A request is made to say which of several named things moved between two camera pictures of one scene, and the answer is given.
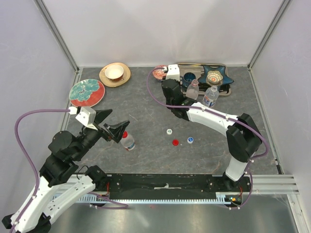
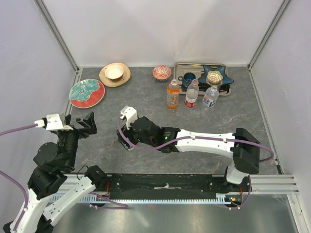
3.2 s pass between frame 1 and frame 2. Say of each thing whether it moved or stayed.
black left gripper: moved
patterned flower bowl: stayed
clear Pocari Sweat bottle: stayed
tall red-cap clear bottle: stayed
